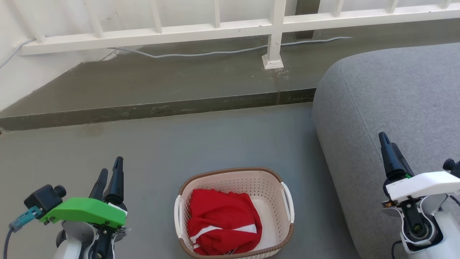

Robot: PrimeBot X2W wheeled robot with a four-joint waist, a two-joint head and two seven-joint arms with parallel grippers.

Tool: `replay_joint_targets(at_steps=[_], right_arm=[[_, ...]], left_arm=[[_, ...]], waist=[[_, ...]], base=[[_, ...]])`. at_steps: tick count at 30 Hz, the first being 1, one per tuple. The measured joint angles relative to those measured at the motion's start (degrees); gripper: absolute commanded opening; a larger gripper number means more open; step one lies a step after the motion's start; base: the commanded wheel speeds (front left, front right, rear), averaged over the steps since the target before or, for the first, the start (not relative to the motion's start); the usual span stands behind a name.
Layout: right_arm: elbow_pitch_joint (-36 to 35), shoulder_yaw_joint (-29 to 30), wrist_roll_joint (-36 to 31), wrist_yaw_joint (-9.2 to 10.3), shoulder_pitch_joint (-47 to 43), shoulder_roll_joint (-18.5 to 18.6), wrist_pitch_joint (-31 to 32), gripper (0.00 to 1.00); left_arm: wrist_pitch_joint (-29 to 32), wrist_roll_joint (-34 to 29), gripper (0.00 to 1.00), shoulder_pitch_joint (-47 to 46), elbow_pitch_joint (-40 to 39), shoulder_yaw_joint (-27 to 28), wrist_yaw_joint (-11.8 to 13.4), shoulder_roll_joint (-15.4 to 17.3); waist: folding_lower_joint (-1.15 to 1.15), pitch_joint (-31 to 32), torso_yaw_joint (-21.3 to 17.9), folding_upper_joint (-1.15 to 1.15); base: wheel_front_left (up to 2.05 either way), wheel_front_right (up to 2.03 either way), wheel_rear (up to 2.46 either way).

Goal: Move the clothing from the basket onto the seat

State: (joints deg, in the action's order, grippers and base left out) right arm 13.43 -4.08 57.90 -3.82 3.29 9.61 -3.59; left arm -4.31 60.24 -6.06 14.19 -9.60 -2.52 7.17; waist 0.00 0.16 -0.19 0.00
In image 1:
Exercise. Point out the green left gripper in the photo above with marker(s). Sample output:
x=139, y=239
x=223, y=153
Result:
x=86, y=210

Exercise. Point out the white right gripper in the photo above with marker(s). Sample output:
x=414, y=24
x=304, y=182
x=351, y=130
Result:
x=424, y=185

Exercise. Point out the red shorts with white stripe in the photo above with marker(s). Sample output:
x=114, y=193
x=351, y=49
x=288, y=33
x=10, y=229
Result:
x=222, y=212

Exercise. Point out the grey fabric sofa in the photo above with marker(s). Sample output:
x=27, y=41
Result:
x=395, y=100

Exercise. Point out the cream plastic laundry basket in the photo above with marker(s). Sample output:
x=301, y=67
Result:
x=233, y=180

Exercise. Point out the white metal railing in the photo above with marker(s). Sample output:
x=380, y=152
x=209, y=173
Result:
x=143, y=36

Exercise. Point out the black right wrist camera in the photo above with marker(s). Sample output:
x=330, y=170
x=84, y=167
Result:
x=452, y=167

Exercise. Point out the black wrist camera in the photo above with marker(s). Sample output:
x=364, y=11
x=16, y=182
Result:
x=452, y=167
x=45, y=198

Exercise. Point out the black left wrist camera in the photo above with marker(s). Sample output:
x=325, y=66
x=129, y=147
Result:
x=45, y=198

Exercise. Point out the teal left camera connector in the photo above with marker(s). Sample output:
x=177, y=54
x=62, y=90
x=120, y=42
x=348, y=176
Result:
x=25, y=217

